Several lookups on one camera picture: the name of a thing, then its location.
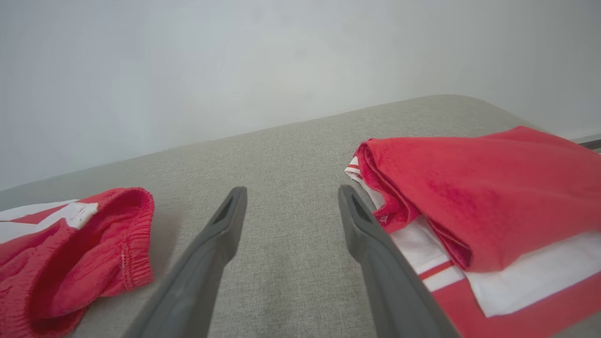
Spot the red basketball jersey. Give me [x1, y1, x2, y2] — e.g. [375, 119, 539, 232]
[344, 125, 601, 338]

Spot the grey fabric sofa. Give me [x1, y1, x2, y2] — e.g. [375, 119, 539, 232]
[0, 94, 601, 338]

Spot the red shorts white trim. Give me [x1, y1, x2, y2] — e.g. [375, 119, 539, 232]
[0, 186, 156, 338]

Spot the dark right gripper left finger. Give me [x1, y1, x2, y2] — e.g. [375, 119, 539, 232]
[121, 186, 248, 338]

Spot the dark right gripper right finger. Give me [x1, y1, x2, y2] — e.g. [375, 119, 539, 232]
[338, 184, 462, 338]

